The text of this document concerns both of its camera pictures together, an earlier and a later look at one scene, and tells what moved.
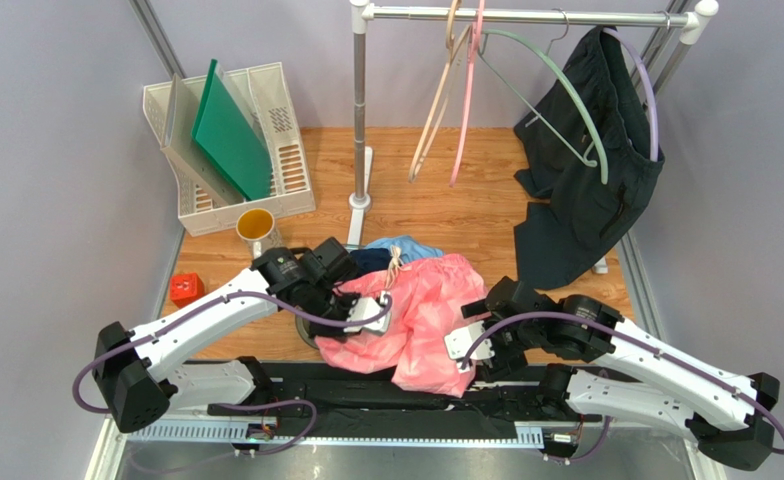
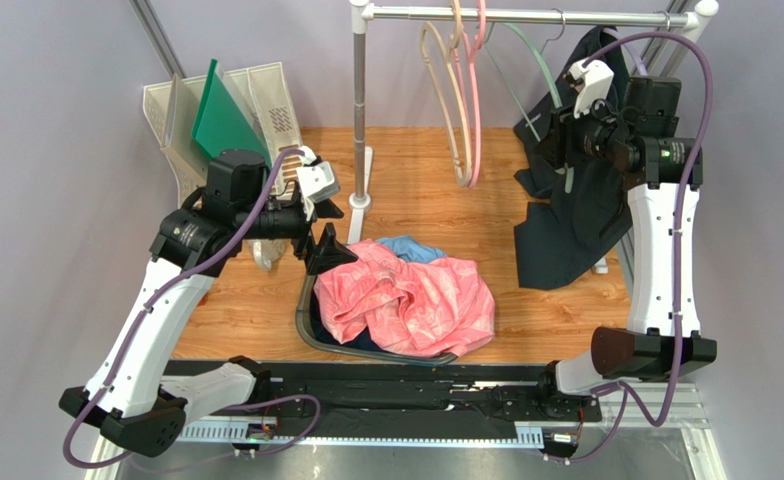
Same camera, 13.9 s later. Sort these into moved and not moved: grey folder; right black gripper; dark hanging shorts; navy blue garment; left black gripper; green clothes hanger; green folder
Moved: green clothes hanger; left black gripper; right black gripper; navy blue garment
Not moved: dark hanging shorts; grey folder; green folder
